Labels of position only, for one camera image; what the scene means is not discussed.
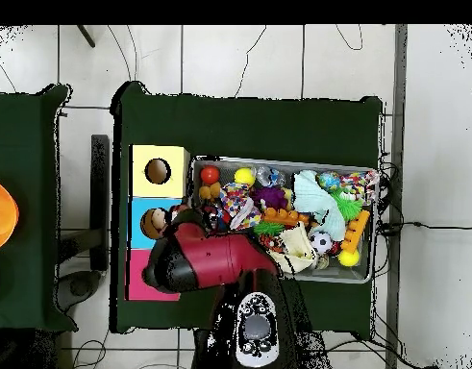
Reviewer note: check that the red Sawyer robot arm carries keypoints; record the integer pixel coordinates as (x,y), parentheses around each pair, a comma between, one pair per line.
(220,261)

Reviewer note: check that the wooden three-hole box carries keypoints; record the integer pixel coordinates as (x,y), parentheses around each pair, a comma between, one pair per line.
(174,184)

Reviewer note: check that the red orange ball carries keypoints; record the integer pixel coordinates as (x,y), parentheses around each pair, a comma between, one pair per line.
(209,175)

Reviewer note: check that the yellow ball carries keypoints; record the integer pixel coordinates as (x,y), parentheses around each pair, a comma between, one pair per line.
(244,176)

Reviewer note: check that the black panel stand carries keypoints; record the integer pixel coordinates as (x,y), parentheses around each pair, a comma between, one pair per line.
(99,200)

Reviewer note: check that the purple knobbly toy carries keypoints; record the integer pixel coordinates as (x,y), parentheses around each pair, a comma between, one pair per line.
(272,196)

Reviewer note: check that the orange studded building brick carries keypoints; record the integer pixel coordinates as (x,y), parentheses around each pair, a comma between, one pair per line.
(285,216)

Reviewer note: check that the cream waffle cloth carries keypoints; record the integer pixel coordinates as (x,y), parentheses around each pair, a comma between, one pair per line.
(297,250)

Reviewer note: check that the mint green cloth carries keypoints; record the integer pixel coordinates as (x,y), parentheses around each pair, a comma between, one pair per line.
(316,200)

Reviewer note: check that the small soccer ball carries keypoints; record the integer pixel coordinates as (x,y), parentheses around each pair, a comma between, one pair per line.
(321,241)

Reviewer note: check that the globe print ball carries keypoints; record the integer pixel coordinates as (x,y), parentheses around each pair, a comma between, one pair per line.
(329,181)

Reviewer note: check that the dark green side tablecloth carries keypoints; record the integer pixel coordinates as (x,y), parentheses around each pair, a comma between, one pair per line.
(24,153)

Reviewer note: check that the green spiky ball with eyes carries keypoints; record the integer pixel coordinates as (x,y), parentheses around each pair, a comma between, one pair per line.
(349,205)

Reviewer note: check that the orange bowl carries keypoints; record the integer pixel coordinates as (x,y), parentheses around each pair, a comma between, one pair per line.
(1,215)

